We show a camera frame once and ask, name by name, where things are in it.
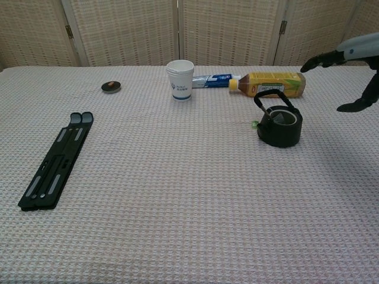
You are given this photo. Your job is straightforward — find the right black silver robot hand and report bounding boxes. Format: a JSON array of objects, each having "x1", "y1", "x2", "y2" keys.
[{"x1": 300, "y1": 31, "x2": 379, "y2": 112}]

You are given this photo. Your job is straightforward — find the yellow label tea bottle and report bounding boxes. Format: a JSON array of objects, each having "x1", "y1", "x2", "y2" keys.
[{"x1": 228, "y1": 72, "x2": 306, "y2": 99}]

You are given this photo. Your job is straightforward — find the black cast iron teapot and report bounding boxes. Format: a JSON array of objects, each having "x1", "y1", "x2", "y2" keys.
[{"x1": 253, "y1": 90, "x2": 303, "y2": 148}]

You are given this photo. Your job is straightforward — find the small black round lid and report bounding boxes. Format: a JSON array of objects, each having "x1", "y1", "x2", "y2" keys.
[{"x1": 101, "y1": 80, "x2": 122, "y2": 95}]

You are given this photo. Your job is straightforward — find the woven folding screen panel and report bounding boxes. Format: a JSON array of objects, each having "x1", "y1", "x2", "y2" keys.
[
  {"x1": 176, "y1": 0, "x2": 287, "y2": 67},
  {"x1": 0, "y1": 0, "x2": 81, "y2": 70},
  {"x1": 346, "y1": 0, "x2": 379, "y2": 67},
  {"x1": 274, "y1": 0, "x2": 361, "y2": 67},
  {"x1": 60, "y1": 0, "x2": 182, "y2": 67}
]

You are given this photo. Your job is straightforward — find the blue white toothpaste tube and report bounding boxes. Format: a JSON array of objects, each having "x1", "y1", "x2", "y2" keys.
[{"x1": 191, "y1": 73, "x2": 240, "y2": 89}]

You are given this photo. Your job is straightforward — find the white paper cup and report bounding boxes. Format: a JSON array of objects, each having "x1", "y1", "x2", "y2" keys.
[{"x1": 165, "y1": 59, "x2": 195, "y2": 102}]

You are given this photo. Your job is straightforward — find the pale woven tablecloth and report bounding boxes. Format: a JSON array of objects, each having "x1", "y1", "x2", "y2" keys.
[{"x1": 0, "y1": 64, "x2": 379, "y2": 284}]

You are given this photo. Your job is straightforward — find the black folded laptop stand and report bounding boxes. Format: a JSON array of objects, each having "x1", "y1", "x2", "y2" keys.
[{"x1": 17, "y1": 111, "x2": 95, "y2": 212}]

